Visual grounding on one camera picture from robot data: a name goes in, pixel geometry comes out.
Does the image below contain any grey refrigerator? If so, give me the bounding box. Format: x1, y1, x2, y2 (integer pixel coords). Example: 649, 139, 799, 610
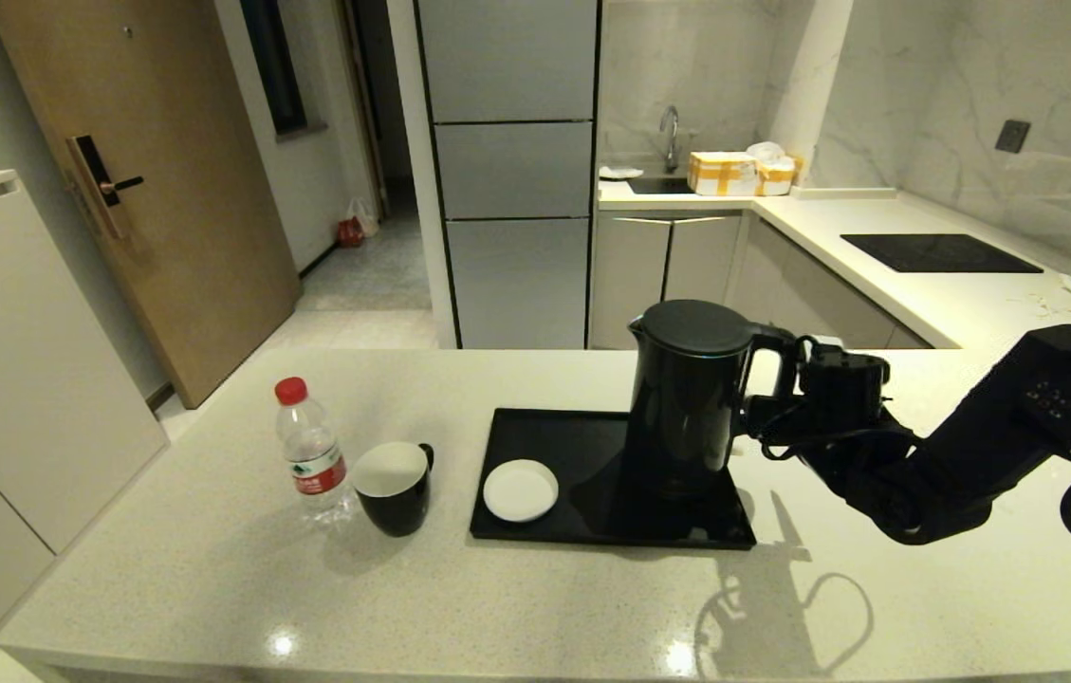
415, 0, 603, 352

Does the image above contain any black electric kettle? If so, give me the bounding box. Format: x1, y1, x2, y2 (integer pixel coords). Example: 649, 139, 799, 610
627, 300, 800, 499

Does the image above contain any water bottle red label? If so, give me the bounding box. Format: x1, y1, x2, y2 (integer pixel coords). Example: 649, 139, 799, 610
273, 377, 353, 525

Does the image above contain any white tall cabinet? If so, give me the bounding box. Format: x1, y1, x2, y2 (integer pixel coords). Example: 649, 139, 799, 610
0, 171, 169, 683

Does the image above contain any black cup white inside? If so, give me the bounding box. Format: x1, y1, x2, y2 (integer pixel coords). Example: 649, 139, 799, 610
351, 441, 435, 538

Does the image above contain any black induction cooktop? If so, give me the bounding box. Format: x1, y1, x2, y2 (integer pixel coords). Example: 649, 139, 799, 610
841, 233, 1046, 275

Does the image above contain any dark window pane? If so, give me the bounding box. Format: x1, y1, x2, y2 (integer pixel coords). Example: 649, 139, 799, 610
239, 0, 310, 139

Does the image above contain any black door lock handle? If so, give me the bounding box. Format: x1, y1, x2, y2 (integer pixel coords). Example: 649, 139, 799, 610
66, 136, 145, 240

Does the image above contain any beige sink cabinet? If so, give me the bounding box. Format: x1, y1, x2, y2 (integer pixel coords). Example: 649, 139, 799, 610
589, 211, 747, 352

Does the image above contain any beige counter cabinet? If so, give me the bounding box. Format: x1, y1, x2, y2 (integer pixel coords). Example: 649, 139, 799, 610
725, 216, 934, 352

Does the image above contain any chrome faucet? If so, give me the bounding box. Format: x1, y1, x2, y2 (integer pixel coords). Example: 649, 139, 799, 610
658, 105, 682, 175

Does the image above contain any small parcel yellow tape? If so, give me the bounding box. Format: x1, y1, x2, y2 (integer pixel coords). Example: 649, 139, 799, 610
748, 141, 802, 197

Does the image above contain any wooden door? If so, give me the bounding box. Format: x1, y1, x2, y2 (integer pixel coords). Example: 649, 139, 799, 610
0, 0, 302, 410

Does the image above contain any white round saucer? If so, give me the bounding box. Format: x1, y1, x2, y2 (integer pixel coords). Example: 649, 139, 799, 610
483, 459, 560, 524

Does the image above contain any cardboard box yellow tape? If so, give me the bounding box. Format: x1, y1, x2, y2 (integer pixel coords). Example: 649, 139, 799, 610
687, 152, 760, 197

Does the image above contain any black rectangular tray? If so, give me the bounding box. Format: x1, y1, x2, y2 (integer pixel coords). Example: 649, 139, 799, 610
470, 409, 757, 550

